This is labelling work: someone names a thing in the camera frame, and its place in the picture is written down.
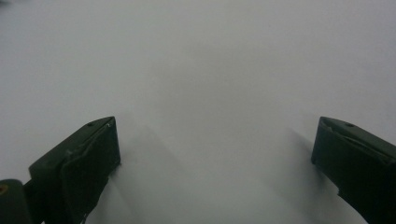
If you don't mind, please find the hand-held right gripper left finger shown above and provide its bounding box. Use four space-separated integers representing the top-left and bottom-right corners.
28 116 121 224

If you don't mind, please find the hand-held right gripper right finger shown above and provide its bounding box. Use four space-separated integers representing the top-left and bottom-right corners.
310 116 396 224

